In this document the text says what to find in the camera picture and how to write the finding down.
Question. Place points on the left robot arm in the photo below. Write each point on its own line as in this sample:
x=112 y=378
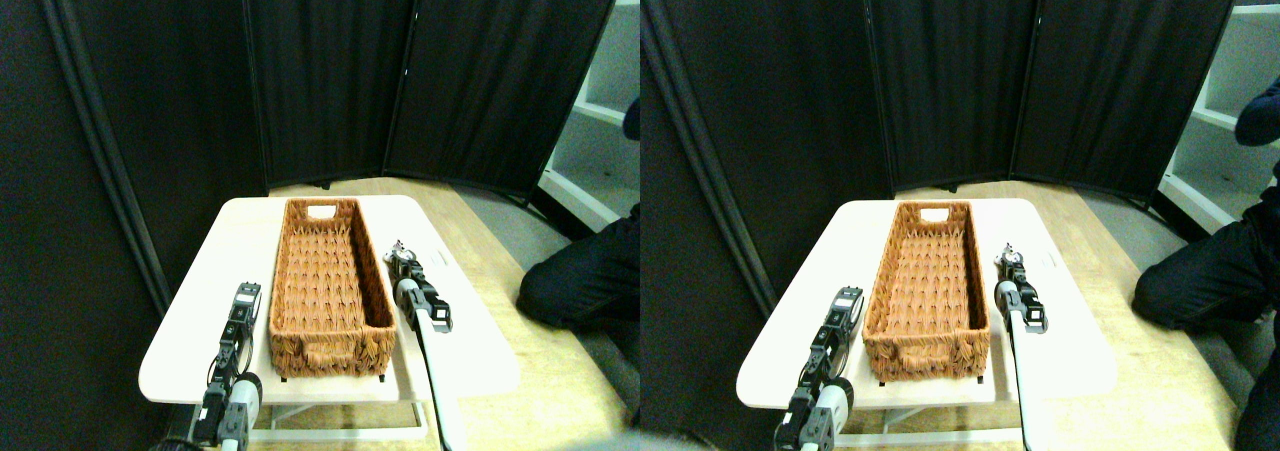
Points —
x=830 y=406
x=245 y=403

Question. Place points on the brown wicker basket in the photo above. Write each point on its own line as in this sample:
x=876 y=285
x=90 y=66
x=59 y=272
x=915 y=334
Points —
x=925 y=326
x=330 y=321

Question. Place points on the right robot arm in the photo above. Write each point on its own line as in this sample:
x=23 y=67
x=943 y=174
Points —
x=1020 y=381
x=432 y=381

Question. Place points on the white shelf unit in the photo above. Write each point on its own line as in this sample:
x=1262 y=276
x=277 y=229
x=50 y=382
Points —
x=600 y=151
x=1215 y=161

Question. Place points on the black curtain stand pole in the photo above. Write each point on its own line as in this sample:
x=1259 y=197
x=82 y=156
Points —
x=115 y=161
x=715 y=161

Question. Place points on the person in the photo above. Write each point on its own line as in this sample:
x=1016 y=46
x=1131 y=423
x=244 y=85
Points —
x=580 y=271
x=1200 y=271

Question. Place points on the low white table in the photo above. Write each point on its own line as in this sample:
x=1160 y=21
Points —
x=497 y=356
x=1095 y=361

